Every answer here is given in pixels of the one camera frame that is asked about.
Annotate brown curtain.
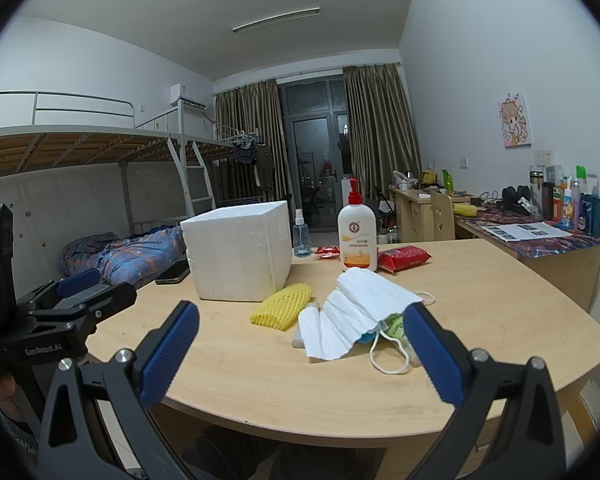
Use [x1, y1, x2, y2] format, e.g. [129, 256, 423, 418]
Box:
[342, 63, 423, 201]
[215, 78, 291, 206]

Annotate glass balcony door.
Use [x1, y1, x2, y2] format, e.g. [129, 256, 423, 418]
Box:
[280, 77, 351, 233]

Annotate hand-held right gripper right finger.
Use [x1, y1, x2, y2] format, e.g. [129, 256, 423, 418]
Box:
[402, 302, 567, 480]

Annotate person's left hand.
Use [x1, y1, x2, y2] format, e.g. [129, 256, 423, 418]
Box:
[0, 376, 31, 423]

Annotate black smartphone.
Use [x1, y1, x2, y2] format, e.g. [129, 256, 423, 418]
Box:
[155, 260, 191, 286]

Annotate red tissue pack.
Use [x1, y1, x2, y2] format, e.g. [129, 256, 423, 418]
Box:
[376, 245, 432, 274]

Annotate patterned desk mat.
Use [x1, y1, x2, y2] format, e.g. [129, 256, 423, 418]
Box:
[455, 206, 600, 247]

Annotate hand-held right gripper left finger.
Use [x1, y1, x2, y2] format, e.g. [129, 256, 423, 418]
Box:
[39, 300, 201, 480]

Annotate ceiling tube light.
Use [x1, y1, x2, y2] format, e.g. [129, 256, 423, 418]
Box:
[231, 7, 321, 34]

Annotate wooden desk with drawers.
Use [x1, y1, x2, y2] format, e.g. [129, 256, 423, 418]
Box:
[387, 182, 486, 243]

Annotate printed paper sheets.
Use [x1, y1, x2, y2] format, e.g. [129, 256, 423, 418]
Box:
[481, 221, 573, 243]

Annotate white pump lotion bottle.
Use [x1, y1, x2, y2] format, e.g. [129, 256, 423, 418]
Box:
[337, 178, 379, 273]

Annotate white metal bunk bed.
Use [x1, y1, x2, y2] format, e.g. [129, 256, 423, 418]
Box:
[177, 100, 266, 211]
[0, 91, 216, 281]

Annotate blue bottle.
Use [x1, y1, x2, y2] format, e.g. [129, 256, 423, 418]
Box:
[577, 195, 595, 233]

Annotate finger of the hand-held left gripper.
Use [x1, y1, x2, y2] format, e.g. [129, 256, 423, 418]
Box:
[15, 268, 106, 311]
[27, 281, 138, 333]

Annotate black headphones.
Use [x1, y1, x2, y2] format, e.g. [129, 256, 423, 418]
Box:
[501, 186, 543, 216]

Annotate white air conditioner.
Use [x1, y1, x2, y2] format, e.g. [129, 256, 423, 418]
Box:
[170, 83, 208, 110]

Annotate white foam box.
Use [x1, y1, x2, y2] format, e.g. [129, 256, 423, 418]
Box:
[180, 200, 294, 303]

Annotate clear spray bottle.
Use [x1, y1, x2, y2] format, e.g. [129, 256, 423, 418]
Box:
[292, 208, 312, 258]

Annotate pleated face mask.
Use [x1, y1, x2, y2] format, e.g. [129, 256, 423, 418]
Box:
[336, 266, 426, 322]
[298, 304, 383, 362]

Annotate wooden chair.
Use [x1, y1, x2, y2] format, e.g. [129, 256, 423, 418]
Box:
[428, 191, 457, 242]

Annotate hanging dark clothes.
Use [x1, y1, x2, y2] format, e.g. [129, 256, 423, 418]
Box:
[230, 132, 277, 196]

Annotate green soft item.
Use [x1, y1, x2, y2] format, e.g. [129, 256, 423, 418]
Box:
[382, 312, 411, 348]

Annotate cartoon wall poster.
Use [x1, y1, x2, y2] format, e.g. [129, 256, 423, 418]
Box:
[497, 92, 533, 149]

